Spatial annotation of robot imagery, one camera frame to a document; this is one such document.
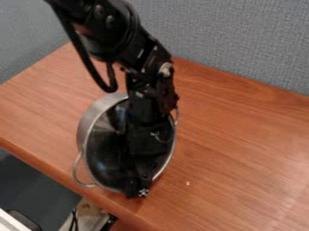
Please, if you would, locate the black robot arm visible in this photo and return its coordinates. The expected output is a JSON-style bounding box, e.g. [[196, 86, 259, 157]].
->
[[45, 0, 180, 199]]

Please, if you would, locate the white object bottom left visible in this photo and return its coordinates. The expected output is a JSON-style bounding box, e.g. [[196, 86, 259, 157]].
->
[[0, 208, 42, 231]]

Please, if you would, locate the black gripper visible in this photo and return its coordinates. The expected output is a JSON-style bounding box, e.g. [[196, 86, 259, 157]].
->
[[117, 116, 177, 199]]

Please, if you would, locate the table leg bracket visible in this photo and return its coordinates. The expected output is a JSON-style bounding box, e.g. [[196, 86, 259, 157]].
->
[[58, 198, 118, 231]]

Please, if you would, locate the stainless steel pot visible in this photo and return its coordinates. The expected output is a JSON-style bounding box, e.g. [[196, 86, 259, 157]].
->
[[71, 91, 181, 194]]

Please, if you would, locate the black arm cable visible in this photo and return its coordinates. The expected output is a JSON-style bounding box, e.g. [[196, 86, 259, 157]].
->
[[57, 5, 119, 94]]

